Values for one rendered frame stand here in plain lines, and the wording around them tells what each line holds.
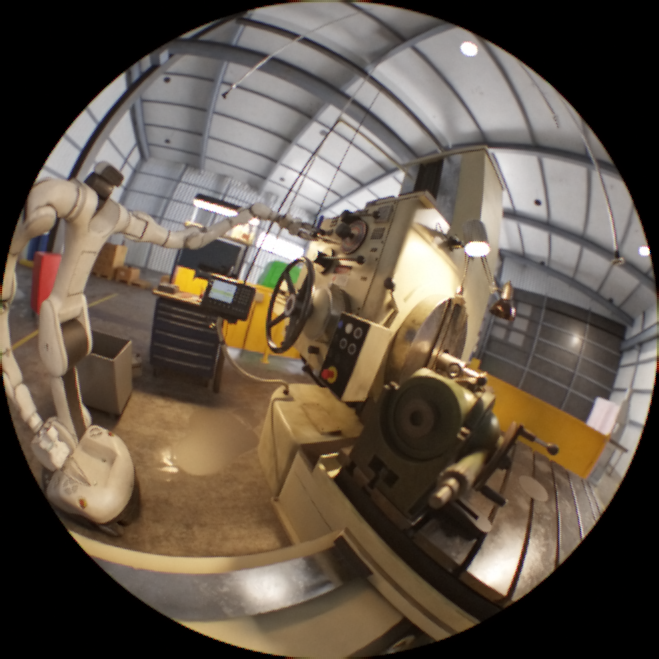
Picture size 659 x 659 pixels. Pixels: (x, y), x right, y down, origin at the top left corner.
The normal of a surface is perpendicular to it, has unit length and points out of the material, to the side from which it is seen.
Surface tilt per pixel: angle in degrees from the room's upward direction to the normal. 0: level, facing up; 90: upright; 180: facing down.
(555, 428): 90
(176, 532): 0
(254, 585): 0
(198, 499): 0
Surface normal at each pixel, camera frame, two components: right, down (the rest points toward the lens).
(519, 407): -0.80, -0.21
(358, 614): 0.33, -0.93
